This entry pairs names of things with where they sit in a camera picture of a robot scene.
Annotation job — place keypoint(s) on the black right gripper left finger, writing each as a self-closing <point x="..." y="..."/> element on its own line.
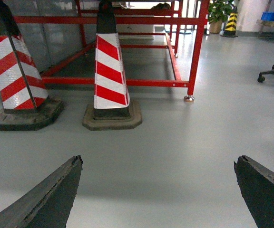
<point x="49" y="203"/>

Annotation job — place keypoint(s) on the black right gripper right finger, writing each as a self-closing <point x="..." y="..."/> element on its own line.
<point x="256" y="184"/>

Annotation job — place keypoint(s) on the red white traffic cone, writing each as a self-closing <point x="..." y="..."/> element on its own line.
<point x="26" y="104"/>

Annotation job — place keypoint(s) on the yellow black traffic cone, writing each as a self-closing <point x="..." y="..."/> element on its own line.
<point x="230" y="29"/>

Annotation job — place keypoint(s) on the potted green plant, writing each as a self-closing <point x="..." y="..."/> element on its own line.
<point x="218" y="12"/>

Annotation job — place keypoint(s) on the red metal frame table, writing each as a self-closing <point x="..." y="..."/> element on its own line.
<point x="194" y="47"/>

